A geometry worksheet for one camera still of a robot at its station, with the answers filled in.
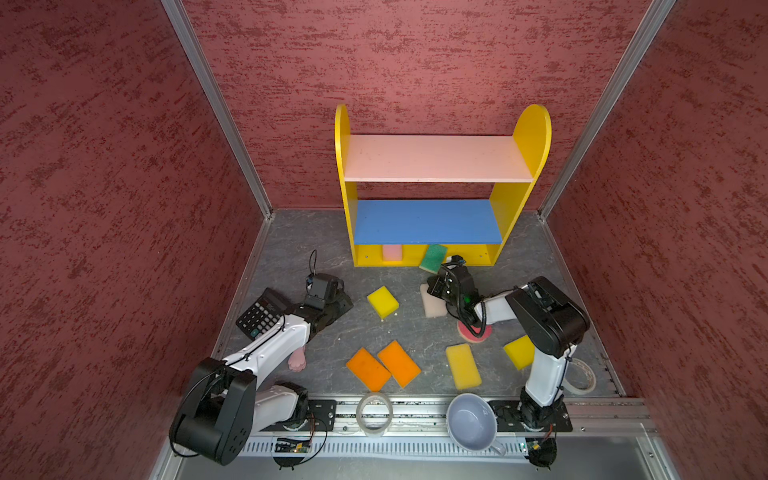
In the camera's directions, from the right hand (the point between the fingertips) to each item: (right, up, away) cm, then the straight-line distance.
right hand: (424, 284), depth 98 cm
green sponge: (+4, +9, +5) cm, 11 cm away
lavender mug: (+10, -32, -24) cm, 41 cm away
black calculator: (-50, -6, -7) cm, 51 cm away
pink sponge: (-11, +11, +5) cm, 16 cm away
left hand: (-25, -6, -9) cm, 27 cm away
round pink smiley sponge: (+12, -14, -11) cm, 21 cm away
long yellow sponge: (+9, -21, -16) cm, 28 cm away
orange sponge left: (-17, -21, -17) cm, 32 cm away
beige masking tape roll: (+42, -24, -17) cm, 51 cm away
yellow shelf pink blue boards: (-10, +17, -4) cm, 20 cm away
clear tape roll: (-15, -30, -22) cm, 41 cm away
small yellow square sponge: (-14, -5, -4) cm, 15 cm away
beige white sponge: (+2, -6, -8) cm, 10 cm away
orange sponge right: (-9, -20, -17) cm, 27 cm away
